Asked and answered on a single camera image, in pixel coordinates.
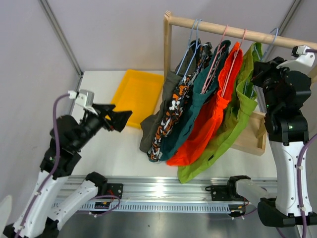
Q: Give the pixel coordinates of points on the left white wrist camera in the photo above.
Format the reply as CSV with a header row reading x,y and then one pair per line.
x,y
84,99

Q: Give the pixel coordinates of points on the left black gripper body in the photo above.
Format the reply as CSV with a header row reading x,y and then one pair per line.
x,y
92,123

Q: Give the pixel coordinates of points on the lime green shorts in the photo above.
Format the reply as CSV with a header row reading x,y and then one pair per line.
x,y
235,120

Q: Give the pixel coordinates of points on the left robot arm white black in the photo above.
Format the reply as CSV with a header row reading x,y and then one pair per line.
x,y
39,220

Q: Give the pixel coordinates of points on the camouflage patterned shorts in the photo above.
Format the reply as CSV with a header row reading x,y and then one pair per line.
x,y
175,93

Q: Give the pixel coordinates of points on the aluminium mounting rail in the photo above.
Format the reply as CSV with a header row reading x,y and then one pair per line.
x,y
162,188

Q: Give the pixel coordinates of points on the wooden clothes rack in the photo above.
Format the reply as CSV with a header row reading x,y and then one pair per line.
x,y
252,140

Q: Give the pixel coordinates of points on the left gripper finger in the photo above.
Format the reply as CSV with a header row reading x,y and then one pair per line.
x,y
104,111
119,119

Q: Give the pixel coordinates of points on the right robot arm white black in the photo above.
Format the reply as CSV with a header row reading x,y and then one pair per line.
x,y
285,88

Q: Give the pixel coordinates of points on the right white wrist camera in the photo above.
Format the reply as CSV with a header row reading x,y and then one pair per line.
x,y
303,59

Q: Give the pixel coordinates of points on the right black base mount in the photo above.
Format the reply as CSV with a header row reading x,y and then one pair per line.
x,y
219,193

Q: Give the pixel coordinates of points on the teal shorts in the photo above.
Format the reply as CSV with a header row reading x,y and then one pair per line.
x,y
184,92

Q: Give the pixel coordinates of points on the yellow plastic tray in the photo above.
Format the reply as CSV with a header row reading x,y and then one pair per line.
x,y
137,91

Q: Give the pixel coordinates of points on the orange shorts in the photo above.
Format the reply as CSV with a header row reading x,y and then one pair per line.
x,y
201,121

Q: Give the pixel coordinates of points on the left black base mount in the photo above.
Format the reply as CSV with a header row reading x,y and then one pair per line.
x,y
115,189

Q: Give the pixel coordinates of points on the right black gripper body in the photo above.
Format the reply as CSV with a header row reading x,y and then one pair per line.
x,y
277,75

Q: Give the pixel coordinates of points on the slotted cable duct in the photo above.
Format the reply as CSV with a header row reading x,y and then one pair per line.
x,y
214,208

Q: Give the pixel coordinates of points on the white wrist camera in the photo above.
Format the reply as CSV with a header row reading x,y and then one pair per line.
x,y
303,59
84,99

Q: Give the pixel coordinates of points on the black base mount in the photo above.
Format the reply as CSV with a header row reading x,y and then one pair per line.
x,y
219,193
115,189

